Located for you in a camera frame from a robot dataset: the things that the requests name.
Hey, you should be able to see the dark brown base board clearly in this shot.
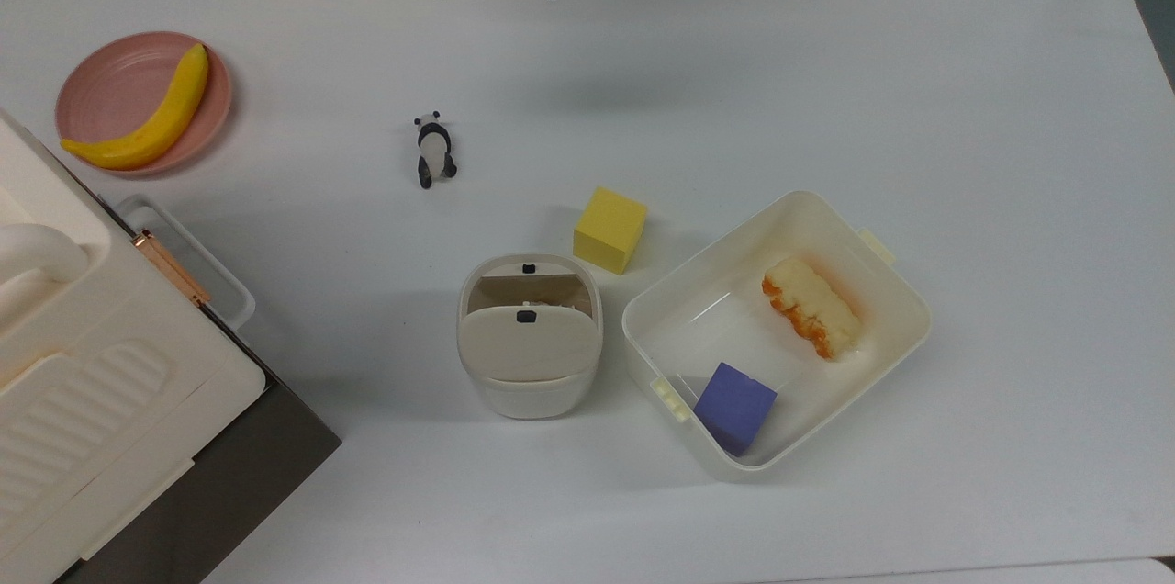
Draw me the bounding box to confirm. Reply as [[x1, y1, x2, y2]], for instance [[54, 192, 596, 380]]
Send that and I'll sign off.
[[55, 379, 342, 584]]

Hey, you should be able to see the pink round plate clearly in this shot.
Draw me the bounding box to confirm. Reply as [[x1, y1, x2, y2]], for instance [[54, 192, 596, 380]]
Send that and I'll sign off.
[[54, 31, 233, 177]]

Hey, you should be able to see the small panda figurine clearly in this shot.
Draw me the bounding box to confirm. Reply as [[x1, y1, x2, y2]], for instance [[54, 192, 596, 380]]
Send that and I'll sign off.
[[413, 111, 458, 190]]

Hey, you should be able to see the white plastic container box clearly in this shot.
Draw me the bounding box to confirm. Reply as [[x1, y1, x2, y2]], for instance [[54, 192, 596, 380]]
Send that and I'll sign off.
[[621, 190, 934, 479]]

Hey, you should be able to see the large white appliance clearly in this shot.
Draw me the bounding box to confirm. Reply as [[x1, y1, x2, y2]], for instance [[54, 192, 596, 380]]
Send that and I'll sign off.
[[0, 111, 268, 584]]

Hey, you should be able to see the yellow foam cube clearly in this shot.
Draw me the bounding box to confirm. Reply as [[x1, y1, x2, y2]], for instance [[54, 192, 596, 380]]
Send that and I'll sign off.
[[573, 186, 649, 275]]

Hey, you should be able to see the white trash can with lid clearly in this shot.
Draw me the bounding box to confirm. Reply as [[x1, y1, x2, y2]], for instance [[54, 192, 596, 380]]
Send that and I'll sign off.
[[456, 253, 605, 421]]

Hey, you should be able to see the purple foam cube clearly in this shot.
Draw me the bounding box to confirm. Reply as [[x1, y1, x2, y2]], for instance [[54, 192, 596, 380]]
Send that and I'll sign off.
[[692, 362, 778, 458]]

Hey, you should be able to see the yellow banana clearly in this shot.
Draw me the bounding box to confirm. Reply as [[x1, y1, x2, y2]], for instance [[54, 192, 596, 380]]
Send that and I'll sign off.
[[61, 43, 211, 171]]

